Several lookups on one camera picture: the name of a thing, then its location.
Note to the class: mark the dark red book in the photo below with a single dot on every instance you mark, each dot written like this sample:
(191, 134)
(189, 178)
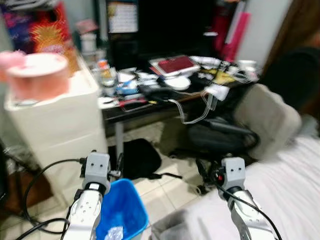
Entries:
(175, 64)

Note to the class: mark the black monitor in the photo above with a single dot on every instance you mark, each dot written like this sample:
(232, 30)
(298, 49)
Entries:
(175, 25)

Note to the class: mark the pink round box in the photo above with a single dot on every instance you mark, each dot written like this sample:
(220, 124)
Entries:
(37, 77)

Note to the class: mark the yellow packet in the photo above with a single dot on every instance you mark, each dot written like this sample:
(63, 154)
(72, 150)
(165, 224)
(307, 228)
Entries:
(224, 76)

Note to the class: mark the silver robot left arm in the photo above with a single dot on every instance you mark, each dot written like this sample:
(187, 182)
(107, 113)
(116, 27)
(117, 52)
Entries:
(85, 210)

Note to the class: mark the black rounded chair back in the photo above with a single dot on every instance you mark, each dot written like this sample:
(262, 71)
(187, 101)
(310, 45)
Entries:
(295, 75)

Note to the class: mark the white drawer cabinet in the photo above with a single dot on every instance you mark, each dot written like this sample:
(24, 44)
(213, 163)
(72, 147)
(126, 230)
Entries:
(55, 130)

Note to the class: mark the white cup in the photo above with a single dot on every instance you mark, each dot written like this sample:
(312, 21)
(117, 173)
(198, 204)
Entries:
(89, 42)

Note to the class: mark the blue plastic waste bin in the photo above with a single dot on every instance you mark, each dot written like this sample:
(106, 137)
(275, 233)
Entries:
(122, 205)

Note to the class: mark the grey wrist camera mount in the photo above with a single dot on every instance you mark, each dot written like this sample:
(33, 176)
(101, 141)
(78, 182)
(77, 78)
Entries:
(97, 167)
(233, 172)

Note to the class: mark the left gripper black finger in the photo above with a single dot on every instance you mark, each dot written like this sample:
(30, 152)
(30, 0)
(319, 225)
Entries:
(120, 160)
(93, 150)

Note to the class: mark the wall calendar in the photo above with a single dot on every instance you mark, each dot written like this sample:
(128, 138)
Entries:
(122, 17)

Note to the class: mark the black bag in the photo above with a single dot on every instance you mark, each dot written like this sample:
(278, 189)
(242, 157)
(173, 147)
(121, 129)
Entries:
(137, 157)

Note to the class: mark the brown wooden door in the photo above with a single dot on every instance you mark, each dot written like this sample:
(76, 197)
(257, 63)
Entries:
(300, 25)

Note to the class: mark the office chair beige backrest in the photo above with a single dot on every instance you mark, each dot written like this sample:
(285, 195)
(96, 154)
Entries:
(265, 117)

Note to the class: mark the light grey duvet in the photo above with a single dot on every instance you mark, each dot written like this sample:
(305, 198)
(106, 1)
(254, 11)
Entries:
(285, 190)

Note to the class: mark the crumpled clear wrapper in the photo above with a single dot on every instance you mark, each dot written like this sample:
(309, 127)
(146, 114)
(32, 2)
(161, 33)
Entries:
(114, 233)

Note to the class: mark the white round dish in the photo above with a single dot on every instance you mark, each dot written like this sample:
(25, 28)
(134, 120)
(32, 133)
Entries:
(177, 82)

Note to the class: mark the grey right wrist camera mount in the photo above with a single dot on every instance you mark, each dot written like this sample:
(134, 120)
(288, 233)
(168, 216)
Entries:
(233, 172)

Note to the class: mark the pink long board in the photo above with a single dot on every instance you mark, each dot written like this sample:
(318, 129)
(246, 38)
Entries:
(237, 35)

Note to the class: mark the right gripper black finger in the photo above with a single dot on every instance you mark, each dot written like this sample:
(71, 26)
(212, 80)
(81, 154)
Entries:
(202, 167)

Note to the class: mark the black desk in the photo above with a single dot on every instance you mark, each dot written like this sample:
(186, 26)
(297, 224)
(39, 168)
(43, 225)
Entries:
(135, 111)

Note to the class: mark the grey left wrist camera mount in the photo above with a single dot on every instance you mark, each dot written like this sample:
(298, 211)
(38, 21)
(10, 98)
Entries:
(97, 167)

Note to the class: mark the white paper note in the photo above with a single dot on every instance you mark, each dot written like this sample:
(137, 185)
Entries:
(217, 92)

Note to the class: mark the colourful printed bag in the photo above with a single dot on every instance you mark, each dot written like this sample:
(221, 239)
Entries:
(50, 35)

